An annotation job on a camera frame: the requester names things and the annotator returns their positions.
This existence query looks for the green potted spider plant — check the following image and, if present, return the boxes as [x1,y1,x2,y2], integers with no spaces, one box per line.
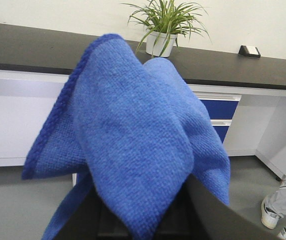
[125,0,210,57]

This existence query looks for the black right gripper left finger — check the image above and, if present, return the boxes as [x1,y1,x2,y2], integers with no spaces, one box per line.
[55,189,128,240]

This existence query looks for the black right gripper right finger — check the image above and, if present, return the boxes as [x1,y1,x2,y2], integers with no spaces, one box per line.
[155,175,277,240]

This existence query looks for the blue cabinet drawers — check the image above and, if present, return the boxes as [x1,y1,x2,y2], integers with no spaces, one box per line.
[194,91,242,143]

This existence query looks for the black white socket box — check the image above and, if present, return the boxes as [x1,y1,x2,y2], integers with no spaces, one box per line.
[238,45,261,59]

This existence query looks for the blue microfiber cloth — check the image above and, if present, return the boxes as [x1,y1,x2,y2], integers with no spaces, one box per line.
[22,34,230,240]

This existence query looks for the white sneaker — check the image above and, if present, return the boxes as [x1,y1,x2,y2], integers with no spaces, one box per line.
[260,198,281,230]

